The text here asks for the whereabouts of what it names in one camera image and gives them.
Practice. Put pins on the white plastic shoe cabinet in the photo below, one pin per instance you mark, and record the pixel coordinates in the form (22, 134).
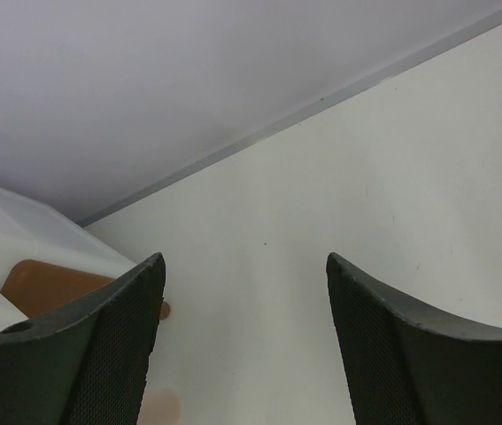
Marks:
(30, 230)

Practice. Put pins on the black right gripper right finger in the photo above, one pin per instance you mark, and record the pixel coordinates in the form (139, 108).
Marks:
(408, 362)

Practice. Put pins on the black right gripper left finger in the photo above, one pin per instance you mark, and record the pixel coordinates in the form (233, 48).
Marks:
(87, 361)

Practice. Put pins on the brown-front pulled-out drawer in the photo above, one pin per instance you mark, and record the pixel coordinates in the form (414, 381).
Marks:
(36, 287)

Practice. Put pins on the beige drawer front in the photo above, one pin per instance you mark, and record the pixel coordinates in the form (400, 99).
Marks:
(160, 407)

